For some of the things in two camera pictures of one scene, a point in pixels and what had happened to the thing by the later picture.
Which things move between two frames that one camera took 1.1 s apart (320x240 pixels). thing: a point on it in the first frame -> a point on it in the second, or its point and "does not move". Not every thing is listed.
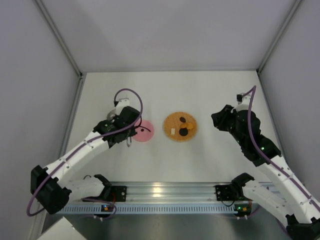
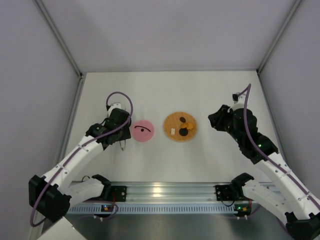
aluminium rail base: [171, 192] does not move
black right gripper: [221, 119] does not move
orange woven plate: [172, 121] does not move
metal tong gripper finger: [128, 141] -> [122, 144]
